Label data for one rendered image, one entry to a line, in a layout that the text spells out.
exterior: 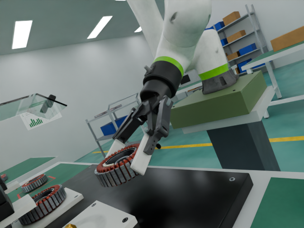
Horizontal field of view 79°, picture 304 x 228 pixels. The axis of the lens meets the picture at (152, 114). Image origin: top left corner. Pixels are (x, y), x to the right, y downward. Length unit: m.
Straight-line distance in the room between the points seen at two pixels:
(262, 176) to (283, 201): 0.06
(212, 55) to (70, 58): 5.97
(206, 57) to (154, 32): 0.23
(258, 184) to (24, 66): 6.04
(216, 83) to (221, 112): 0.16
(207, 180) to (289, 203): 0.12
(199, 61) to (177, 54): 0.32
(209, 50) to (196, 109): 0.24
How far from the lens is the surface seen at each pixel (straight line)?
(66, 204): 0.55
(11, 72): 6.06
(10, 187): 0.56
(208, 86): 0.83
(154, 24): 0.83
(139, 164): 0.34
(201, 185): 0.34
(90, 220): 0.40
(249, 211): 0.31
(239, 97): 0.67
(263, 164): 0.88
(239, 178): 0.33
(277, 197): 0.32
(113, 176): 0.35
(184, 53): 0.51
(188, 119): 0.78
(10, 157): 5.66
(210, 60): 0.81
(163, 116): 0.36
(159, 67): 0.47
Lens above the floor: 0.95
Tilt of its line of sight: 7 degrees down
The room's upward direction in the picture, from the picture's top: 24 degrees counter-clockwise
